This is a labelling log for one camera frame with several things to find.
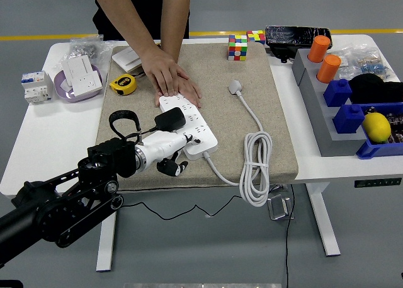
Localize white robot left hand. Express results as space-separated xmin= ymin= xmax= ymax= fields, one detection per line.
xmin=141 ymin=131 xmax=203 ymax=178

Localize person's left hand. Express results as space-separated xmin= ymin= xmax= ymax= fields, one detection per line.
xmin=154 ymin=76 xmax=203 ymax=109

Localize person's right hand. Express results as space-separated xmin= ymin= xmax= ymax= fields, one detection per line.
xmin=140 ymin=44 xmax=190 ymax=97

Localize black plug adapter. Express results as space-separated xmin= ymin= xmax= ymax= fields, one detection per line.
xmin=154 ymin=107 xmax=186 ymax=133

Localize white power strip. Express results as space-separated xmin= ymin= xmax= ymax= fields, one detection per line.
xmin=158 ymin=94 xmax=219 ymax=161

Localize thin black adapter cord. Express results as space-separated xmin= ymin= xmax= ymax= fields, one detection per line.
xmin=119 ymin=127 xmax=284 ymax=221

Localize yellow tape measure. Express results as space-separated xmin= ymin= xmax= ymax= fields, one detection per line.
xmin=108 ymin=74 xmax=139 ymax=96

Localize grey-brown mat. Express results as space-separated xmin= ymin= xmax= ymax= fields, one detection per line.
xmin=95 ymin=42 xmax=299 ymax=191

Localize large Rubik's cube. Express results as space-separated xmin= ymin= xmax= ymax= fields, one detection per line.
xmin=227 ymin=34 xmax=249 ymax=62

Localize clear bag of screws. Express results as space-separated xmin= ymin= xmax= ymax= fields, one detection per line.
xmin=53 ymin=35 xmax=114 ymax=71

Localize small Rubik's cube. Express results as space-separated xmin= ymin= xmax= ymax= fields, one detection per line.
xmin=246 ymin=30 xmax=266 ymax=45

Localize purple bowl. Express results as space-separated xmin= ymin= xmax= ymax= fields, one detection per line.
xmin=53 ymin=64 xmax=104 ymax=104

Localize black plastic-wrapped device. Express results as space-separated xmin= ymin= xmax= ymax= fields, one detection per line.
xmin=264 ymin=25 xmax=333 ymax=47

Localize white table leg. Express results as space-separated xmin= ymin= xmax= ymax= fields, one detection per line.
xmin=306 ymin=183 xmax=342 ymax=258
xmin=95 ymin=211 xmax=118 ymax=273

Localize grey stepped holder block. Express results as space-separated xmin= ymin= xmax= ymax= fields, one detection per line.
xmin=291 ymin=48 xmax=375 ymax=158

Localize white circuit breaker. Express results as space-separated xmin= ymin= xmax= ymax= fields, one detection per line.
xmin=21 ymin=71 xmax=54 ymax=105

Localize clear acrylic stand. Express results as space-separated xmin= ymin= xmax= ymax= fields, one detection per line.
xmin=266 ymin=193 xmax=295 ymax=221

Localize orange cylinder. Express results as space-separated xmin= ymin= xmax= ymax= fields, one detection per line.
xmin=316 ymin=54 xmax=342 ymax=84
xmin=307 ymin=35 xmax=331 ymax=63

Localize blue peg block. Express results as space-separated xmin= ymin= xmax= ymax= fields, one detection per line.
xmin=332 ymin=103 xmax=366 ymax=135
xmin=323 ymin=78 xmax=353 ymax=108

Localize clear bag of parts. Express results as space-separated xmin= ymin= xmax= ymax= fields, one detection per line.
xmin=330 ymin=45 xmax=383 ymax=70

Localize clear bag blue parts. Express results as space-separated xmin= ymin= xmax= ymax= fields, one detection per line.
xmin=354 ymin=55 xmax=394 ymax=81

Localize black cloth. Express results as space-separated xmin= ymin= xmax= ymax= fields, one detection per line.
xmin=348 ymin=73 xmax=403 ymax=105

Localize yellow lemon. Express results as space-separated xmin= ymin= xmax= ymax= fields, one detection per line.
xmin=361 ymin=112 xmax=392 ymax=144

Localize blue plastic bin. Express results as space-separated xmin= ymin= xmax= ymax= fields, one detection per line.
xmin=356 ymin=102 xmax=403 ymax=160

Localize black table control panel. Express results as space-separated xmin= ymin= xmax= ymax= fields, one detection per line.
xmin=353 ymin=177 xmax=403 ymax=188

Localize dark circuit boards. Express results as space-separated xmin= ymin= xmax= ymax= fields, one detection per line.
xmin=365 ymin=107 xmax=403 ymax=144

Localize white double switch panel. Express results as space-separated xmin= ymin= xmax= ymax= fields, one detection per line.
xmin=111 ymin=46 xmax=141 ymax=73

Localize white wall plug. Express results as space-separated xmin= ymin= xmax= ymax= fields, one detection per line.
xmin=227 ymin=79 xmax=243 ymax=96

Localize white wall socket panel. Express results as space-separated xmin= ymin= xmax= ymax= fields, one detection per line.
xmin=71 ymin=70 xmax=104 ymax=97

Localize white power strip cord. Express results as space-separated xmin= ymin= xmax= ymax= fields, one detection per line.
xmin=203 ymin=91 xmax=273 ymax=208

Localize small black bracket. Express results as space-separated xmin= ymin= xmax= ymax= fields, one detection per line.
xmin=268 ymin=44 xmax=298 ymax=64

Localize black floor cable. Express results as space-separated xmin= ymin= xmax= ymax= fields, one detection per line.
xmin=284 ymin=183 xmax=296 ymax=288

